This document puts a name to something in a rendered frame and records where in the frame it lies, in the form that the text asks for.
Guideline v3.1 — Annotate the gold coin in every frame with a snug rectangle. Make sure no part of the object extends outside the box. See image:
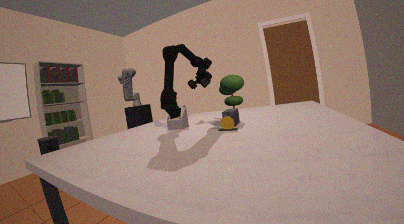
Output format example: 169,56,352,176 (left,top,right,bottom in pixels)
221,116,235,129

